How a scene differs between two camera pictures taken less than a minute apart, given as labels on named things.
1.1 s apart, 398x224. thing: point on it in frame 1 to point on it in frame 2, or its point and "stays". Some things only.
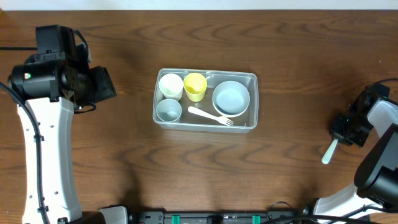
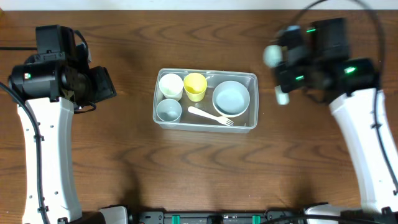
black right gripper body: x=353 y=128 to x=304 y=76
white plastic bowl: x=231 y=99 stays
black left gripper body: x=100 y=86 stays
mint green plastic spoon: x=328 y=154 to x=273 y=55
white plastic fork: x=222 y=119 stays
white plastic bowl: x=231 y=107 stays
